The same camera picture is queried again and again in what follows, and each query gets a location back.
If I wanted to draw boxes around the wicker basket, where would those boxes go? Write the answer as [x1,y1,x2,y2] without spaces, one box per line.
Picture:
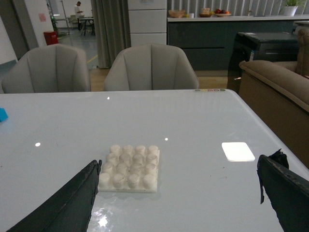
[169,10,185,18]

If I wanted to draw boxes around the person in white shirt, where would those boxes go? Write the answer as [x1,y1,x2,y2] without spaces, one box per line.
[74,1,83,31]

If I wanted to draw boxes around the brown sofa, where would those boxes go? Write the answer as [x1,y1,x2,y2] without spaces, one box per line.
[239,28,309,166]

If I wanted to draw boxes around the red bin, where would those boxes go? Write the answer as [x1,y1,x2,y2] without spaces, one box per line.
[43,31,58,45]

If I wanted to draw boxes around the left grey armchair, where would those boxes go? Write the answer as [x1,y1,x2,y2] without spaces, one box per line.
[1,43,91,94]

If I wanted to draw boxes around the black appliance box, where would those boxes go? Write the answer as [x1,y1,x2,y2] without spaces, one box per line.
[227,32,299,93]

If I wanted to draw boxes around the grey curtain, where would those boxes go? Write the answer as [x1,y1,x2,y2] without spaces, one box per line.
[91,0,131,68]

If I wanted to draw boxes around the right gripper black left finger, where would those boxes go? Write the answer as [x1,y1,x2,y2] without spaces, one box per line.
[8,160,102,232]

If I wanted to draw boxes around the blue block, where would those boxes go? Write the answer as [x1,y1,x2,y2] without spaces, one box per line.
[0,108,8,122]

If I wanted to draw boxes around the fruit plate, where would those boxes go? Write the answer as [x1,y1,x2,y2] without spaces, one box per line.
[214,9,231,17]

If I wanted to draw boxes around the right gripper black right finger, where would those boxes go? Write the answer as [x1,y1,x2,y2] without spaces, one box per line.
[257,149,309,232]

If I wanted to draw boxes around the coloured button strip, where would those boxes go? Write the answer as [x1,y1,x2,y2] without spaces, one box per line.
[195,88,226,92]

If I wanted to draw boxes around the right grey armchair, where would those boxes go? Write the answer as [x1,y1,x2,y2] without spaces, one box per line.
[104,44,199,91]

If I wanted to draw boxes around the grey armchair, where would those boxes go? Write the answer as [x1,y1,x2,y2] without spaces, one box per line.
[104,44,199,91]
[1,43,91,94]

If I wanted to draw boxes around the dark kitchen counter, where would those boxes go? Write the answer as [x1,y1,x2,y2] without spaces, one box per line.
[167,14,309,71]

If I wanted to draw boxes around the white cabinet column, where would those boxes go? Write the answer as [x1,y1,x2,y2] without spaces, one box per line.
[128,0,167,46]

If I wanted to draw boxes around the white studded base plate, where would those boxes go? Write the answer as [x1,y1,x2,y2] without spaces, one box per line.
[98,145,160,193]

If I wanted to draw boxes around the white plant pot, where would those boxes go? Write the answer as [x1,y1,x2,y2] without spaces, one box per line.
[283,6,298,16]

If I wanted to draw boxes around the bread bowl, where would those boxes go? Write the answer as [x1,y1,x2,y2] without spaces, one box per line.
[199,8,213,17]

